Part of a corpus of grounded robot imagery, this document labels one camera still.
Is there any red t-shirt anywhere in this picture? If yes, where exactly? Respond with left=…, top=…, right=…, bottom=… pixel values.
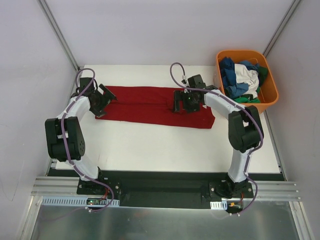
left=96, top=86, right=216, bottom=129

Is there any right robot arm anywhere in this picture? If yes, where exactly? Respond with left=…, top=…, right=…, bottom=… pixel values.
left=172, top=89, right=264, bottom=199

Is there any blue t-shirt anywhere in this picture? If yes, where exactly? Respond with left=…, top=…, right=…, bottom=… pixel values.
left=218, top=56, right=261, bottom=99

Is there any aluminium frame rail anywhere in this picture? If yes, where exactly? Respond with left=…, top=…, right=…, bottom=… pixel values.
left=31, top=176, right=303, bottom=202

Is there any left aluminium corner post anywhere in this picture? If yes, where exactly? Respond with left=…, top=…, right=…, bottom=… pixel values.
left=37, top=0, right=80, bottom=71

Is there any white t-shirt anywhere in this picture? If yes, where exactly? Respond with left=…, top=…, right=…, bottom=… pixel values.
left=234, top=63, right=259, bottom=98

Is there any aluminium corner post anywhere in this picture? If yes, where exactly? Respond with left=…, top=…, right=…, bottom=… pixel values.
left=37, top=0, right=80, bottom=71
left=262, top=0, right=303, bottom=58

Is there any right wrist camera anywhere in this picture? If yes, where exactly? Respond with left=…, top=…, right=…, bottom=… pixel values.
left=181, top=74, right=207, bottom=91

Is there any right aluminium corner post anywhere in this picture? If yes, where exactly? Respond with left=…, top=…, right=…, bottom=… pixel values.
left=262, top=0, right=303, bottom=58

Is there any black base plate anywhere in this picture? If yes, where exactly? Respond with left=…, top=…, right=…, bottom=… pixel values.
left=76, top=169, right=255, bottom=208

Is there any orange plastic basket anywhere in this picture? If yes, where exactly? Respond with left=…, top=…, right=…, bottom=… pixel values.
left=214, top=49, right=279, bottom=113

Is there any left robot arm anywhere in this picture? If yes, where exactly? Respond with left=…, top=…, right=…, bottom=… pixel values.
left=44, top=84, right=117, bottom=196

